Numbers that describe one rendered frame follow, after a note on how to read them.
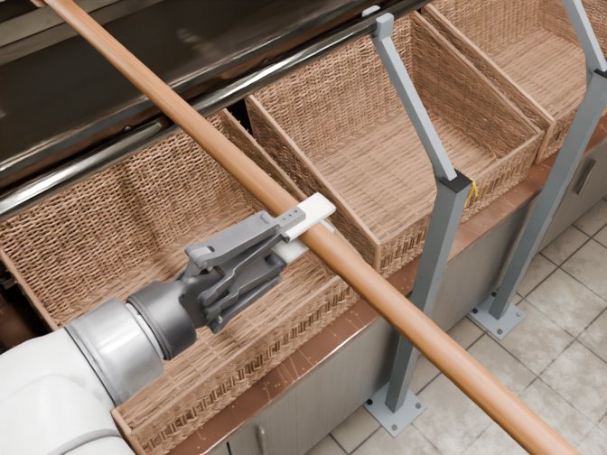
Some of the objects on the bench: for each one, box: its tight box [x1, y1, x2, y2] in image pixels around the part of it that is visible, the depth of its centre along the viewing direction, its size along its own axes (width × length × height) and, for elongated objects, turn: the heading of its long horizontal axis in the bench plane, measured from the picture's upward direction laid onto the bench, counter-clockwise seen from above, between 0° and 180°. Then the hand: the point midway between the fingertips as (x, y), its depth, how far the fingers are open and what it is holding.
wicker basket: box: [0, 108, 364, 455], centre depth 123 cm, size 49×56×28 cm
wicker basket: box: [421, 0, 607, 165], centre depth 173 cm, size 49×56×28 cm
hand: (303, 227), depth 67 cm, fingers closed on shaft, 3 cm apart
